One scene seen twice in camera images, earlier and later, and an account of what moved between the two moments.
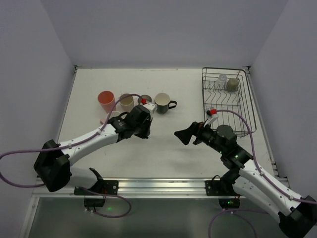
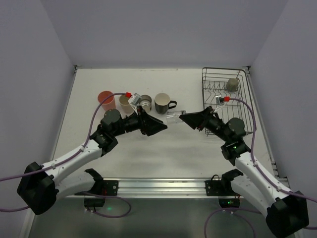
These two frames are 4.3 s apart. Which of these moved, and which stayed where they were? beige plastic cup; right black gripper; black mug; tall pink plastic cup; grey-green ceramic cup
Moved: right black gripper
Stayed: tall pink plastic cup; black mug; beige plastic cup; grey-green ceramic cup
